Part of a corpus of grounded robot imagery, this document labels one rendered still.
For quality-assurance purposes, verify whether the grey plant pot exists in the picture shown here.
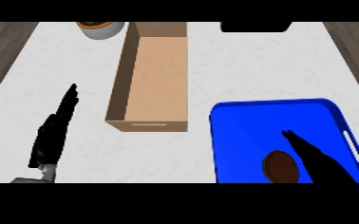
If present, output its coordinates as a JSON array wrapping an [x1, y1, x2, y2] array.
[[75, 22, 126, 41]]

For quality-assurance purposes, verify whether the open cardboard box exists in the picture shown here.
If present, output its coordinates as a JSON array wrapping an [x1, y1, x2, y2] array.
[[104, 22, 189, 133]]

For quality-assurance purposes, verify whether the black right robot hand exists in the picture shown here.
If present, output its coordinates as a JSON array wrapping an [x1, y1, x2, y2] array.
[[281, 129, 359, 184]]

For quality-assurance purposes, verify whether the blue plastic tray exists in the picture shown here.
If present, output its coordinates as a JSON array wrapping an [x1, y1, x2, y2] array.
[[207, 98, 359, 184]]

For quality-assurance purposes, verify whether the brown chocolate cupcake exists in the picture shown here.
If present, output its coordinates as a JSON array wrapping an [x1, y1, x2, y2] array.
[[262, 150, 300, 184]]

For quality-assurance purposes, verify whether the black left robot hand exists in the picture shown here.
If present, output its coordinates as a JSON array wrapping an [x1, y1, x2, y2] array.
[[27, 83, 80, 169]]

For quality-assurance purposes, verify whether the black appliance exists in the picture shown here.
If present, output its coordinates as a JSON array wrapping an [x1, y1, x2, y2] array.
[[220, 22, 293, 33]]

